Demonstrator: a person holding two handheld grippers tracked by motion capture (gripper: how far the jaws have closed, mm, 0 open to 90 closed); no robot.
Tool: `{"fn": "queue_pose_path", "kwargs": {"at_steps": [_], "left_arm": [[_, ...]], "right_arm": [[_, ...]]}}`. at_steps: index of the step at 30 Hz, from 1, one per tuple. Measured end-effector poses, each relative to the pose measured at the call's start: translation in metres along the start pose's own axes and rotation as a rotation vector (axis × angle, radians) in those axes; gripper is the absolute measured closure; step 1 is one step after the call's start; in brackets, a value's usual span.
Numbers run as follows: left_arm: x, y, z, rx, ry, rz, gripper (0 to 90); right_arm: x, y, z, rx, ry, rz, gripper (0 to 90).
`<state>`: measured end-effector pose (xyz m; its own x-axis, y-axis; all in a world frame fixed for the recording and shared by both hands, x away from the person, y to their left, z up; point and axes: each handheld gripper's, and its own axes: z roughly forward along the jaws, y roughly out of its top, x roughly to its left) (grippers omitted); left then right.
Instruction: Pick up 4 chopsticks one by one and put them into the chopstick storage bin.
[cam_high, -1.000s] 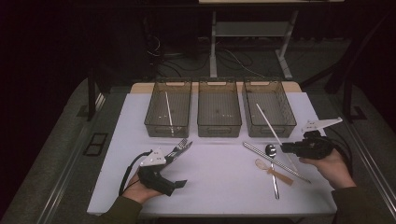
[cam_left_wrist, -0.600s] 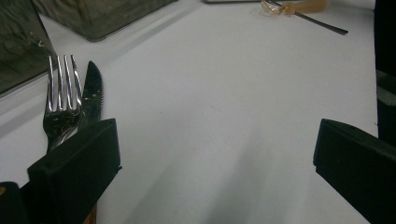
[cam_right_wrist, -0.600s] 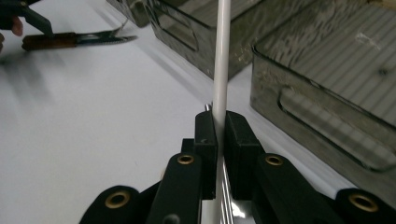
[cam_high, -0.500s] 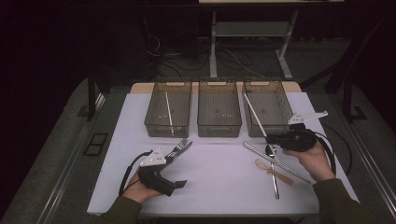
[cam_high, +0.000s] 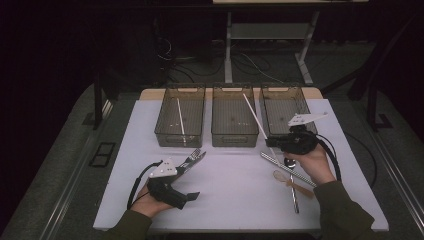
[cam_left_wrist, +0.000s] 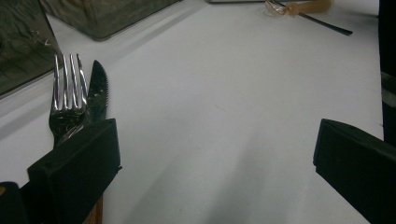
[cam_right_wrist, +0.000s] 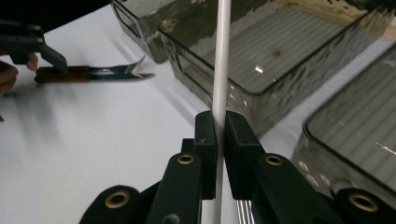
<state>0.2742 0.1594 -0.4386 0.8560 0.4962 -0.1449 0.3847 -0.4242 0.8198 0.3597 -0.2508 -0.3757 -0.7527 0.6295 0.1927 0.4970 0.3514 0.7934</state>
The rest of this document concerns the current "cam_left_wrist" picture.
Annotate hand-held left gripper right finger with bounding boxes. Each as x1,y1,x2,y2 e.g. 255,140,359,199
312,118,396,224

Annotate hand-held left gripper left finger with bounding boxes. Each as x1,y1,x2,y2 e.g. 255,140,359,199
27,118,122,224

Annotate steel fork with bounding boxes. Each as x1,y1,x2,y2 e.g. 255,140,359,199
49,54,92,148

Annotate wooden handled steel knife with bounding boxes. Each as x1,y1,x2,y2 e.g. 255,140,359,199
82,60,109,224

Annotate amber plastic spoon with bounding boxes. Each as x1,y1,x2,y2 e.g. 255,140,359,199
264,0,332,17

